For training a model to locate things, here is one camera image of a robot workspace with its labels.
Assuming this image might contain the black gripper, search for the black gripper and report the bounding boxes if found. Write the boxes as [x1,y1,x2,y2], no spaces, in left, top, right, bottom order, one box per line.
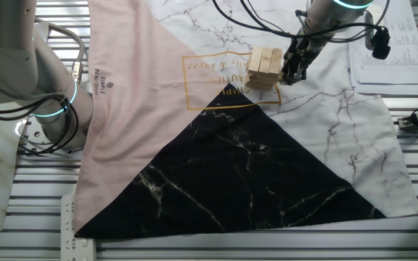
[279,37,325,86]

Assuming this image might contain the stacked wooden jenga blocks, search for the stacked wooden jenga blocks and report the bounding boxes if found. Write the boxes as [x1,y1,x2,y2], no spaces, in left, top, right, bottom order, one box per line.
[245,70,282,91]

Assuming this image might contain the black foam microphone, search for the black foam microphone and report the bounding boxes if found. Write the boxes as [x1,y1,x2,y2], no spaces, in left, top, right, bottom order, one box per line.
[370,25,392,61]

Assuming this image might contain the printed paper stack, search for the printed paper stack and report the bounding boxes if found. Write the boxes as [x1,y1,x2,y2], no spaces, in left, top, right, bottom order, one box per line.
[347,0,418,96]

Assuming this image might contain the pink black marble tablecloth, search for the pink black marble tablecloth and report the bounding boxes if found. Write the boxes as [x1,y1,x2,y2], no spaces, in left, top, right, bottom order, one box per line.
[73,0,418,240]

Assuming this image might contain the white power strip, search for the white power strip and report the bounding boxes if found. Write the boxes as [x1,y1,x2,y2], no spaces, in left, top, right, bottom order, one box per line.
[60,193,97,261]

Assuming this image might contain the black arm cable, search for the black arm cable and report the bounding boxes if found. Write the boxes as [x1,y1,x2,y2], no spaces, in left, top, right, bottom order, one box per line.
[239,0,292,36]
[211,0,386,39]

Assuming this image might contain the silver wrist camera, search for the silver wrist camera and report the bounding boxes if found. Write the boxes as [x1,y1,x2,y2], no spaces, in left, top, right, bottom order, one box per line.
[363,3,384,51]

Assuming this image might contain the grey cable with metal connector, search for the grey cable with metal connector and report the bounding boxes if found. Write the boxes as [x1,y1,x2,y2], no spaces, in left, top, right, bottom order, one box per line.
[33,16,87,86]

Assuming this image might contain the black looped cable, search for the black looped cable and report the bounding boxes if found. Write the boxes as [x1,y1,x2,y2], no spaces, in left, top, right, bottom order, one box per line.
[0,93,81,157]
[0,101,71,155]

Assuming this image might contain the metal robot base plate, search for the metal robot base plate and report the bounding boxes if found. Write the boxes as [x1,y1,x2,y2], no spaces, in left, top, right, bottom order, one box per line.
[17,115,89,155]

